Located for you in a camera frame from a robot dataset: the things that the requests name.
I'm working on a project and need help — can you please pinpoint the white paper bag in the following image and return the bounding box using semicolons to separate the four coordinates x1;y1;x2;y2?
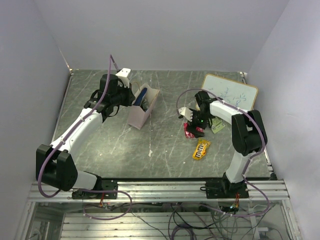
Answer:
127;83;160;130

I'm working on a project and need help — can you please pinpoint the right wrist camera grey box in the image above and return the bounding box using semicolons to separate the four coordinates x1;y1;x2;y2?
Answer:
178;107;194;122

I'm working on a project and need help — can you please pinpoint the whiteboard with yellow frame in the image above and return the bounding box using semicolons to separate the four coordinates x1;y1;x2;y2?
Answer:
202;74;259;111

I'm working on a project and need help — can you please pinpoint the red snack packet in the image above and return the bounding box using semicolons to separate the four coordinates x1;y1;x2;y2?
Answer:
183;122;204;139

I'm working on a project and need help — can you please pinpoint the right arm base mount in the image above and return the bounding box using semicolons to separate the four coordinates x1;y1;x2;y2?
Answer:
200;173;249;199

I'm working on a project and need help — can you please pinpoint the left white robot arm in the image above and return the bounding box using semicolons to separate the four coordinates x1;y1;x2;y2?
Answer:
36;68;136;199

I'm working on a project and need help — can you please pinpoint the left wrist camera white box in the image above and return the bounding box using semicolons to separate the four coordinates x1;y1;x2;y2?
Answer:
116;68;131;88

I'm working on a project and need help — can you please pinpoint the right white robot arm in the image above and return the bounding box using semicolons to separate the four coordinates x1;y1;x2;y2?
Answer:
178;90;268;198

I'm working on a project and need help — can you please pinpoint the blue cookie snack packet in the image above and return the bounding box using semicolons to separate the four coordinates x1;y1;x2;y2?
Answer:
142;105;150;112

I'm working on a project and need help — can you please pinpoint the blue Burts chips bag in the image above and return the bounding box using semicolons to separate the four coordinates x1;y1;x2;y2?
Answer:
133;87;148;106

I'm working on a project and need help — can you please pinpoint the aluminium frame rail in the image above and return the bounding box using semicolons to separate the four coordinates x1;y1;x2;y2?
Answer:
27;180;290;203

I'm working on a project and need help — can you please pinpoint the green snack packet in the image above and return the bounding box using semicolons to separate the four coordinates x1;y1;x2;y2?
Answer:
211;117;226;134

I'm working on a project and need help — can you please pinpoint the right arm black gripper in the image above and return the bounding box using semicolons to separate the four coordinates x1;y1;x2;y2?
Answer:
185;109;211;139

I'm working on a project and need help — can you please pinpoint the yellow M&M's packet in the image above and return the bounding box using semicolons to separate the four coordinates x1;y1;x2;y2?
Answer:
192;138;211;160

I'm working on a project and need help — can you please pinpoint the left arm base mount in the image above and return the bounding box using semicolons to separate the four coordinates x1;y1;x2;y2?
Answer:
71;178;118;200

